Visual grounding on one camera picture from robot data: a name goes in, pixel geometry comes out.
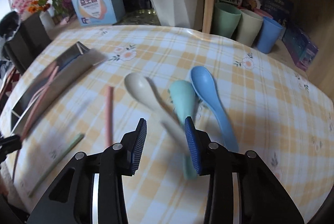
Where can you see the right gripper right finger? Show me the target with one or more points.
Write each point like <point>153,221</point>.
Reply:
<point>211,159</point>

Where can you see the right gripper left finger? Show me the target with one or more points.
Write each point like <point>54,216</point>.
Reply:
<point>120,159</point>

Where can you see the cream plastic spoon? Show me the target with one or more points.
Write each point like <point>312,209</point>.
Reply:
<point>154,103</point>

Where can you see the blue plastic spoon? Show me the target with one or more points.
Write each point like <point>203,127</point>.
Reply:
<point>205,87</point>

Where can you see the blue chopstick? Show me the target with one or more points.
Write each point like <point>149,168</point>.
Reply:
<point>67,57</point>

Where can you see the pink chopstick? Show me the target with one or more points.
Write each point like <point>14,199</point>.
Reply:
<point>40,98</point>
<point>109,116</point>

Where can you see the green chopstick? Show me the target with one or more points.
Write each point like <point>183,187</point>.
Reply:
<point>56,161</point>

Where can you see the teal plastic spoon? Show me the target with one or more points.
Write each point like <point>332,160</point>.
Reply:
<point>183,98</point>

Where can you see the yellow plaid floral tablecloth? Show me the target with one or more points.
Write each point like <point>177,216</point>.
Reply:
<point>224,86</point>

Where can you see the stainless steel utensil tray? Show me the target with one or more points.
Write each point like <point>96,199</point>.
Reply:
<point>64,78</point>

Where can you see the dark wicker chair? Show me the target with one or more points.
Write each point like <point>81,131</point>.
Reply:
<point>22,41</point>

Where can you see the blue plastic cup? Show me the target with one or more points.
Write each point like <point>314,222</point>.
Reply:
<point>268,35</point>

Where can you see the cream plastic cup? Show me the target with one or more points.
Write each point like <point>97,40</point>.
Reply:
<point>248,27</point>

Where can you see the green plastic cup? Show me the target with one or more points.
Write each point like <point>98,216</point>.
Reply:
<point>225,19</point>

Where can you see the purple small box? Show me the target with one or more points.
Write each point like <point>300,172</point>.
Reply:
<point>300,47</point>

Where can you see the gold embossed tin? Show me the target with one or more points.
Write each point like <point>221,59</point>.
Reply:
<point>140,17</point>

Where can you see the pink plastic cup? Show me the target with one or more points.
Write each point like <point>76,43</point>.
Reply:
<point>262,13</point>

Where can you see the light blue probiotic box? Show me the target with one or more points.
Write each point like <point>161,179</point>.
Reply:
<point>94,12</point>

